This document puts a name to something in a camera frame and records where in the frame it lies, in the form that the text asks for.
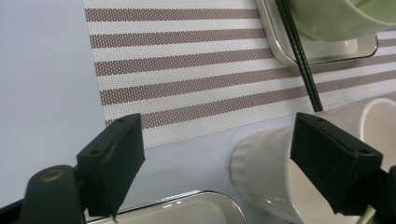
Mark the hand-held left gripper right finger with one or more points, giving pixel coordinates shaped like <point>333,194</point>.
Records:
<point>336,168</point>

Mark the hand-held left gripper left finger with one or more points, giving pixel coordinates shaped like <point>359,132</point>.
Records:
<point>106,174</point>

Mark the white ceramic cup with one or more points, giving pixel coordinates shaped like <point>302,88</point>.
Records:
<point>379,130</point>
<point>261,174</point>

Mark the thin black chopstick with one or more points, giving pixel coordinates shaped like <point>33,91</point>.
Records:
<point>306,71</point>
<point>294,40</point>

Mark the square white plate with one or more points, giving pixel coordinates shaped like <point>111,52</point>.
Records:
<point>193,211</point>
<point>330,51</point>

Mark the light blue table mat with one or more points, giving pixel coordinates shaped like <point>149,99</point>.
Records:
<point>46,77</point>

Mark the striped placemat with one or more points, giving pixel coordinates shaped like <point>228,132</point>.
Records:
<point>186,77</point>

